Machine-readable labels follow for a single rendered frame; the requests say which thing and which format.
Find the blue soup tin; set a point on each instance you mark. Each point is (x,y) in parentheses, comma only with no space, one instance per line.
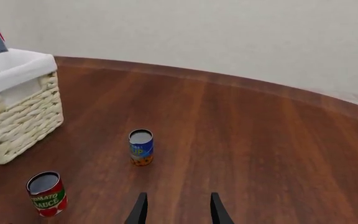
(141,148)

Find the white woven basket with liner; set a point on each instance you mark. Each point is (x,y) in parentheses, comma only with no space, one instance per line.
(17,105)

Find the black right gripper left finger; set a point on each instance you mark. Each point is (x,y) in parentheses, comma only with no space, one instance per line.
(139,210)

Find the red tomato sauce tin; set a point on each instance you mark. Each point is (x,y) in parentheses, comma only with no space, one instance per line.
(47,194)

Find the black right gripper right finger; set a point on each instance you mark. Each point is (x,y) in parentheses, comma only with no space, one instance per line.
(218,210)

